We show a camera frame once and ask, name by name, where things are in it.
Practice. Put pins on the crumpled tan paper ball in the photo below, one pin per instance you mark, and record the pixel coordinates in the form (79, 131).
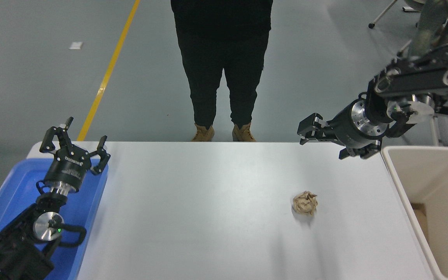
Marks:
(305, 203)

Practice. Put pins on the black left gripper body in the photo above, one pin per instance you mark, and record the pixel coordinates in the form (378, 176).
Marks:
(68, 169)

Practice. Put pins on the blue plastic tray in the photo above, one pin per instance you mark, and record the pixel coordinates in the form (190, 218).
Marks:
(18, 179)

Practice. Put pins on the person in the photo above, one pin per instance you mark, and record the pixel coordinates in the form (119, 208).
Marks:
(426, 27)
(222, 50)

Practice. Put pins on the large pale bin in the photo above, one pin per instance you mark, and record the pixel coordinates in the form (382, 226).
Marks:
(426, 171)

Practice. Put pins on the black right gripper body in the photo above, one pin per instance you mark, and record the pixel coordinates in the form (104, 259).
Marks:
(348, 130)

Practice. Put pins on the white wheeled office chair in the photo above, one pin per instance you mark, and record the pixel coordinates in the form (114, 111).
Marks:
(383, 13)

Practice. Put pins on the white table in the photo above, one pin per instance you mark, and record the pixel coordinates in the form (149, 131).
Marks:
(208, 210)

